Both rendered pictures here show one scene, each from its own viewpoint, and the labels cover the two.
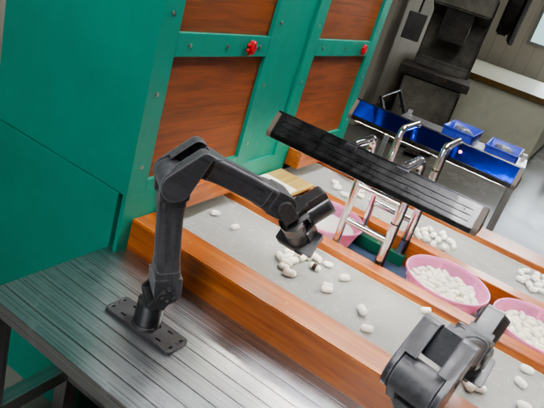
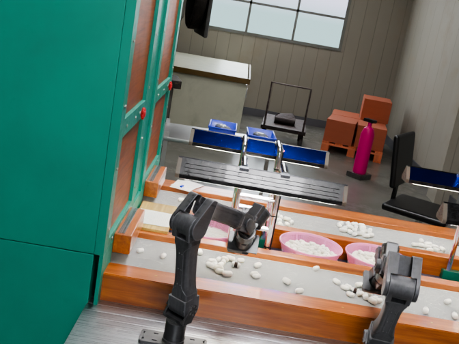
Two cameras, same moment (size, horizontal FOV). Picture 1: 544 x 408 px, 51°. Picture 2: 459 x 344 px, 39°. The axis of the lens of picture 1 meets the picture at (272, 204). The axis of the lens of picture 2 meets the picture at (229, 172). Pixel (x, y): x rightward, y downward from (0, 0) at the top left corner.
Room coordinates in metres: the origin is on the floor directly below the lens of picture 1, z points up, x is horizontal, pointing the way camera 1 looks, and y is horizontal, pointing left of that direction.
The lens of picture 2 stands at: (-0.56, 0.89, 1.67)
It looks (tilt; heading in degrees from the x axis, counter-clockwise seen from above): 14 degrees down; 334
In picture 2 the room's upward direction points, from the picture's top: 10 degrees clockwise
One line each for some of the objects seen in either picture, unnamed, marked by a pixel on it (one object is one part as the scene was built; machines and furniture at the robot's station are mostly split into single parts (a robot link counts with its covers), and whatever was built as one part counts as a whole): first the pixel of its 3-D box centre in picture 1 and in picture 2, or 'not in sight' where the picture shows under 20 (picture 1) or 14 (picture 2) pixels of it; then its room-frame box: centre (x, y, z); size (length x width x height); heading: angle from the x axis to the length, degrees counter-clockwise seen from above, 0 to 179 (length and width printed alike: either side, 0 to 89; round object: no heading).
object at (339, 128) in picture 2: not in sight; (357, 123); (6.81, -4.55, 0.37); 1.31 x 1.01 x 0.74; 154
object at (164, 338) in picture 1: (149, 312); (175, 330); (1.05, 0.19, 0.71); 0.20 x 0.07 x 0.08; 64
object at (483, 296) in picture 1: (441, 291); (309, 254); (1.57, -0.58, 0.72); 0.27 x 0.27 x 0.10
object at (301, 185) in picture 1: (274, 186); (154, 216); (1.86, 0.01, 0.77); 0.33 x 0.15 x 0.01; 155
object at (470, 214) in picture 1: (371, 167); (261, 179); (1.44, -0.22, 1.08); 0.62 x 0.08 x 0.07; 65
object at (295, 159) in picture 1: (311, 152); (155, 180); (2.19, -0.09, 0.83); 0.30 x 0.06 x 0.07; 155
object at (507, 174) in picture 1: (432, 140); (259, 147); (1.94, -0.46, 1.08); 0.62 x 0.08 x 0.07; 65
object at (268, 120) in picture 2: not in sight; (286, 112); (6.83, -3.41, 0.42); 1.08 x 0.62 x 0.84; 153
